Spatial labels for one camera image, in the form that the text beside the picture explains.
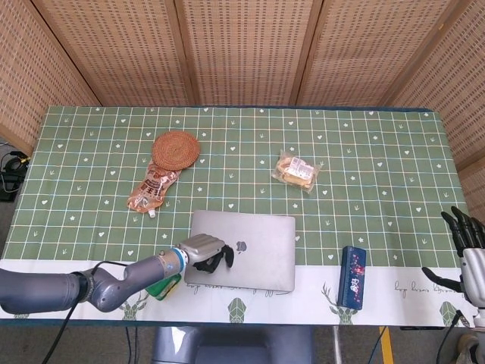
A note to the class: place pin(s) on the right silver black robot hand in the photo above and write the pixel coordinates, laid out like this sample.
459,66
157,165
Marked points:
468,265

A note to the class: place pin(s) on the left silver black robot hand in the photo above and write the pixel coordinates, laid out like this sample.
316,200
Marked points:
206,252

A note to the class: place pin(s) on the silver laptop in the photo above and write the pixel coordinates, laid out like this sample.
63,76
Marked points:
242,252

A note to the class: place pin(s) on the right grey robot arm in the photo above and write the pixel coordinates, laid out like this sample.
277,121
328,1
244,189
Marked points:
480,314

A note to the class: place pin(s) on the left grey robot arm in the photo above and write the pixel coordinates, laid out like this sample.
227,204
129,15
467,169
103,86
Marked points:
94,282

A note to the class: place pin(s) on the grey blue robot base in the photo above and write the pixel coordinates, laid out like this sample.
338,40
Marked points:
233,344

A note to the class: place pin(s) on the green lidded plastic box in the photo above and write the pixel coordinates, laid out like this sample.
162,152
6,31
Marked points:
164,289

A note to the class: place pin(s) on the orange sauce pouch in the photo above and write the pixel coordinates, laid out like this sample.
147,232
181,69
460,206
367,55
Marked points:
151,187

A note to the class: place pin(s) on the green grid tablecloth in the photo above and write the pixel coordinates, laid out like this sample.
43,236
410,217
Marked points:
242,170

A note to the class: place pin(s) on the round woven rattan coaster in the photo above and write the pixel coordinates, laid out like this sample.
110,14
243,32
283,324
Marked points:
176,150

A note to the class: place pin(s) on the blue printed pencil case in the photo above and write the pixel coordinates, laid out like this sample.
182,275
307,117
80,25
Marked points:
352,278

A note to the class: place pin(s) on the clear bag of bread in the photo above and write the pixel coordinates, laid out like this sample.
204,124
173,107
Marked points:
296,170

